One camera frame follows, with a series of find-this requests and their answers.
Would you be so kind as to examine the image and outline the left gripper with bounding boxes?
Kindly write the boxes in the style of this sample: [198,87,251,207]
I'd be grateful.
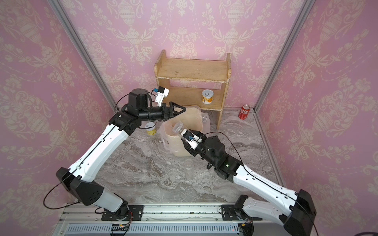
[139,101,186,122]

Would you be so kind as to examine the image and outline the clear jar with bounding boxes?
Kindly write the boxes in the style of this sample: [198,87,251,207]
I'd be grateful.
[172,121,189,138]

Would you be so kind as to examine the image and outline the clear jar lid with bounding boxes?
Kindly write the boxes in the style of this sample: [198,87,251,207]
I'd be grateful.
[184,159,194,170]

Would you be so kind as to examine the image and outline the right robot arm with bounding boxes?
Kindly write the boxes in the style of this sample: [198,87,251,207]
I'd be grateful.
[179,129,317,236]

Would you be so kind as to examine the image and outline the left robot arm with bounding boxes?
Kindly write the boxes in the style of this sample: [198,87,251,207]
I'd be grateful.
[56,87,186,221]

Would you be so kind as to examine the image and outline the beige trash bin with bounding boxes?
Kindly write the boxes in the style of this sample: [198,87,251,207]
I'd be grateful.
[162,108,203,158]

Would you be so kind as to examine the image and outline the yellow can on floor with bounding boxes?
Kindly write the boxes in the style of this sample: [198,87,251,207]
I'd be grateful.
[145,122,157,136]

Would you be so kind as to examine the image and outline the wooden two-tier shelf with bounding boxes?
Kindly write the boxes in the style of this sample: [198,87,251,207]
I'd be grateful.
[154,50,231,129]

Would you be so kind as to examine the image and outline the yellow can on shelf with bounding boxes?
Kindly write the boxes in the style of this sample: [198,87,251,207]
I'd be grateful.
[202,89,214,104]

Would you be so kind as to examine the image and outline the red cola can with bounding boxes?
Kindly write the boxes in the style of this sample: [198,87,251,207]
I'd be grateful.
[238,104,251,120]

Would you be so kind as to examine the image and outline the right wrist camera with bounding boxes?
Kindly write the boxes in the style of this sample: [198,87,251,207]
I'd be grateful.
[181,130,202,150]

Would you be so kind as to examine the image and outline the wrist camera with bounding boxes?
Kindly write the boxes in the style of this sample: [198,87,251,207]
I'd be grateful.
[153,86,169,107]
[181,130,202,150]

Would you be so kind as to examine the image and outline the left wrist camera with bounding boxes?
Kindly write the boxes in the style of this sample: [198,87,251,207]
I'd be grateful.
[153,86,169,107]

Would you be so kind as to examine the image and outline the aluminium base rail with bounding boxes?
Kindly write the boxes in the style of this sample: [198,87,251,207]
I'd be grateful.
[53,202,314,236]

